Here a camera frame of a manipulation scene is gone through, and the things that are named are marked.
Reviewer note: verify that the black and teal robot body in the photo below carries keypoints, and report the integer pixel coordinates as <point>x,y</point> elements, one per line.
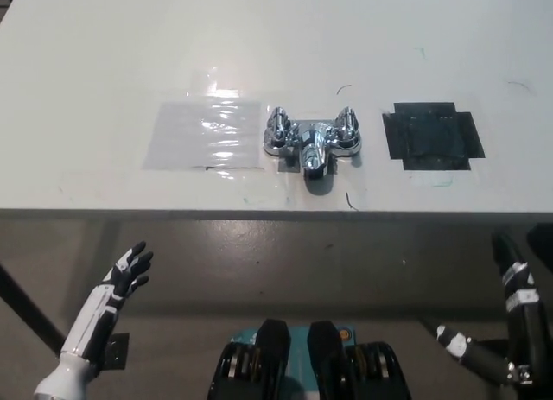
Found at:
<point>274,359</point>

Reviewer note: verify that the black floor tape patch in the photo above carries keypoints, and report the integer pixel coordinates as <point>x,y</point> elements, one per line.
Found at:
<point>117,352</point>

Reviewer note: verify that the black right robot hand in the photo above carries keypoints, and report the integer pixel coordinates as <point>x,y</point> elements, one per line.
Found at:
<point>523,326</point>

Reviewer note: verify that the chrome faucet body with spout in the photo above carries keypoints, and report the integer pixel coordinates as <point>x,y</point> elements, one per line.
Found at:
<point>313,151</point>

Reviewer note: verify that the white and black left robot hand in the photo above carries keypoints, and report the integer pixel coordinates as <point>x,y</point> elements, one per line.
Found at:
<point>99,322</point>

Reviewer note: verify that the grey glossy tape sheet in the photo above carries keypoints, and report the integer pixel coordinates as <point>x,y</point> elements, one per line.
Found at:
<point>203,136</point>

